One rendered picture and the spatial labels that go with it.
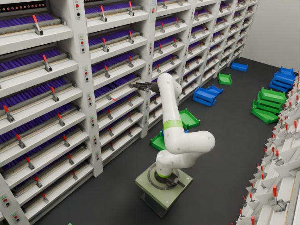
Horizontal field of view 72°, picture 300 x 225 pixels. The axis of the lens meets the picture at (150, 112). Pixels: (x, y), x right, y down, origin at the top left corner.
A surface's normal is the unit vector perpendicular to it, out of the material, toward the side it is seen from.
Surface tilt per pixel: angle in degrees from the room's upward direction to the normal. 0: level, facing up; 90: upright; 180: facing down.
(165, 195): 3
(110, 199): 0
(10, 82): 15
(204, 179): 0
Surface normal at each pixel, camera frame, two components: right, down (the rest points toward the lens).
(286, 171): -0.61, 0.44
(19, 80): 0.27, -0.66
